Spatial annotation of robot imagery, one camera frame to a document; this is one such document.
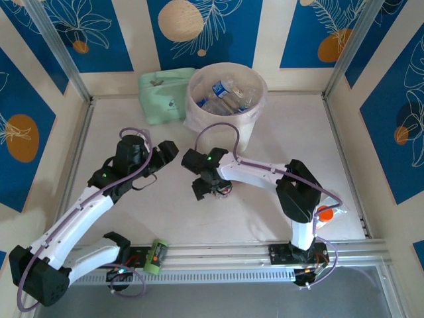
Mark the clear crushed plastic bottle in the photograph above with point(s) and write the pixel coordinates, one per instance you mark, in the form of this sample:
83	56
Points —
217	106

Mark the blue label bottle white cap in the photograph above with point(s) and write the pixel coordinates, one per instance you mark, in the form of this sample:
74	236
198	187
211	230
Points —
220	88
202	101

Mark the slim clear bottle white label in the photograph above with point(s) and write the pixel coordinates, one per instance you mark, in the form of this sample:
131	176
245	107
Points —
243	94

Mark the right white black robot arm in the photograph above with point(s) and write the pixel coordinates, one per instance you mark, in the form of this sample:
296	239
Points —
251	170

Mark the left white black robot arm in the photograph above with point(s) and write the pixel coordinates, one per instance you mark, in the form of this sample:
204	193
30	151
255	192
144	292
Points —
76	218

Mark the cream plastic bin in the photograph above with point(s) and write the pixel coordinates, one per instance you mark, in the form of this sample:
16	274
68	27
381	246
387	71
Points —
246	139

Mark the mint green zip pouch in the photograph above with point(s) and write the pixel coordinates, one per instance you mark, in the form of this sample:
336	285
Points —
159	99

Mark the green can black label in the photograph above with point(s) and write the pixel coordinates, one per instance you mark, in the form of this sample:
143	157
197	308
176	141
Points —
155	256

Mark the orange capped bottle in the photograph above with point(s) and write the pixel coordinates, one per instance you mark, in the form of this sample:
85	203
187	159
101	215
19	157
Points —
326	213

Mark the grey metal panel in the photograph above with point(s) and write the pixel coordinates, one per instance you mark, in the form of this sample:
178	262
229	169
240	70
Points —
215	301

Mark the left base wiring connector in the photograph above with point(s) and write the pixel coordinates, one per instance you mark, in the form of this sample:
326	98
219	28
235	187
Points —
120	271

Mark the base wiring connector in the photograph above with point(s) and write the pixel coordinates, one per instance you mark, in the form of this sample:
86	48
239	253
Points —
120	271
309	271

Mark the right base wiring connector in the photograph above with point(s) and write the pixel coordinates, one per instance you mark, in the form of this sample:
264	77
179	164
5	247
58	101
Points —
309	271

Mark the aluminium side rail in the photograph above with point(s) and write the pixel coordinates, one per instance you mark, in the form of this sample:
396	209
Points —
335	132
83	132

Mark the aluminium mounting rail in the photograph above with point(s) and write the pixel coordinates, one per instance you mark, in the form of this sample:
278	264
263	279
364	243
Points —
215	255

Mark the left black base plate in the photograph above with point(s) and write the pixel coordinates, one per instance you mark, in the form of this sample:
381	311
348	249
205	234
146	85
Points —
139	253

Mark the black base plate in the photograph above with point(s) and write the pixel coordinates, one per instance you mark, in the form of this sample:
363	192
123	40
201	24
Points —
139	253
278	255

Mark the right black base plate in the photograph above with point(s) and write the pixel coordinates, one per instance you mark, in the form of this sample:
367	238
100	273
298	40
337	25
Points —
278	255

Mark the aluminium frame post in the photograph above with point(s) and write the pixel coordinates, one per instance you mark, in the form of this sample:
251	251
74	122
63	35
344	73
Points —
59	49
349	49

